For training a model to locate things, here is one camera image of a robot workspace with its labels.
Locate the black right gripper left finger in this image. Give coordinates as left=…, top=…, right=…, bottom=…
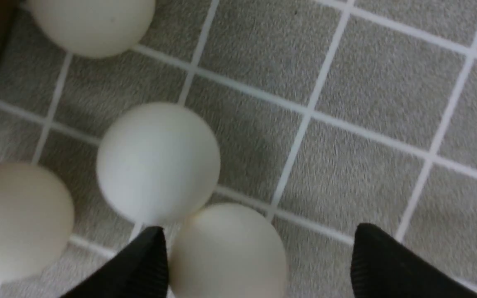
left=62, top=226, right=169, bottom=298

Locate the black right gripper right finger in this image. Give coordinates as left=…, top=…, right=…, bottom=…
left=350, top=223, right=477, bottom=298

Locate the white ball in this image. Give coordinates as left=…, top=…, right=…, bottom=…
left=96, top=102, right=221, bottom=225
left=27, top=0, right=157, bottom=58
left=169, top=203, right=289, bottom=298
left=0, top=162, right=75, bottom=281

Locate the grey checkered tablecloth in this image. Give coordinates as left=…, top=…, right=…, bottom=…
left=0, top=0, right=477, bottom=298

